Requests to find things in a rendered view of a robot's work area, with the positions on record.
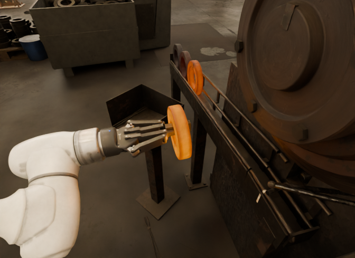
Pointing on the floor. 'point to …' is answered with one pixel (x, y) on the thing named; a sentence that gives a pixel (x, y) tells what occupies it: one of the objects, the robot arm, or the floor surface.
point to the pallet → (13, 36)
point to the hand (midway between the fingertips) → (178, 127)
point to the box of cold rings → (86, 29)
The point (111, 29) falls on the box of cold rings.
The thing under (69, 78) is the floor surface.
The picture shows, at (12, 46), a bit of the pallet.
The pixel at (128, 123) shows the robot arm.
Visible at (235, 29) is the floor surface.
